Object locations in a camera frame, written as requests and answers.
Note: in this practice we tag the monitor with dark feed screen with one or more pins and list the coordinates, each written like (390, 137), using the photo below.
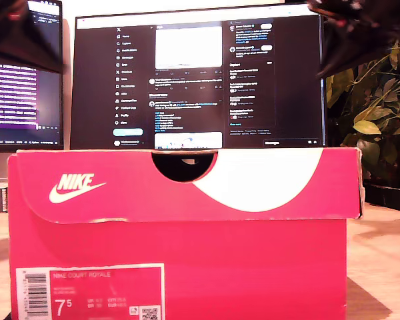
(200, 83)

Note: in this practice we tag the red Nike shoebox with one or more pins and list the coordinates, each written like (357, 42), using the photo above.
(186, 253)

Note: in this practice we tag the green leafy houseplant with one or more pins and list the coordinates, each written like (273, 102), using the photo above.
(376, 120)

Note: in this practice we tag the black planter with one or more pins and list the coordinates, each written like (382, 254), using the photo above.
(390, 196)

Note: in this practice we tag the monitor with purple code screen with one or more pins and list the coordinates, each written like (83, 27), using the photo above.
(13, 93)

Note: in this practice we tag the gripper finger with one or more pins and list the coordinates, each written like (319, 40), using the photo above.
(350, 46)
(23, 43)

